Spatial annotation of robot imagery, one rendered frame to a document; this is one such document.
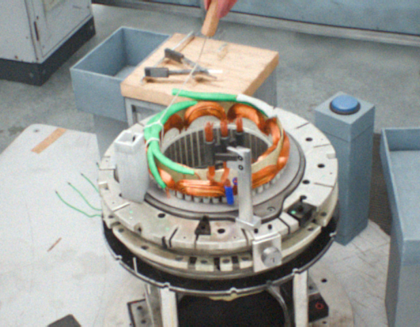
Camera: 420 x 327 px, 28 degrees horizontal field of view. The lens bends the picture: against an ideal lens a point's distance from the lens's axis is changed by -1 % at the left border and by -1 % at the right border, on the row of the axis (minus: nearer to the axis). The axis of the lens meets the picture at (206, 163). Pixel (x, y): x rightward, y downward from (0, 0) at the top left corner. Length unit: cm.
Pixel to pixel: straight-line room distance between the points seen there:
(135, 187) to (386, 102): 234
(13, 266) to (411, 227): 71
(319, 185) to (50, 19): 258
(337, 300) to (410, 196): 24
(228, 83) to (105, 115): 23
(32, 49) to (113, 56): 196
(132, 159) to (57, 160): 71
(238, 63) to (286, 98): 192
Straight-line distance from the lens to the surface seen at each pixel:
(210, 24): 103
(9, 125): 338
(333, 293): 138
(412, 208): 119
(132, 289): 140
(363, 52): 367
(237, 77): 139
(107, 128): 153
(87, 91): 147
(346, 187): 141
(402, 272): 122
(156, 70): 137
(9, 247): 156
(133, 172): 106
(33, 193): 167
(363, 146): 140
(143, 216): 107
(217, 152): 97
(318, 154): 116
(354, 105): 136
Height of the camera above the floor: 177
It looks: 36 degrees down
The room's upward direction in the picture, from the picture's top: 4 degrees counter-clockwise
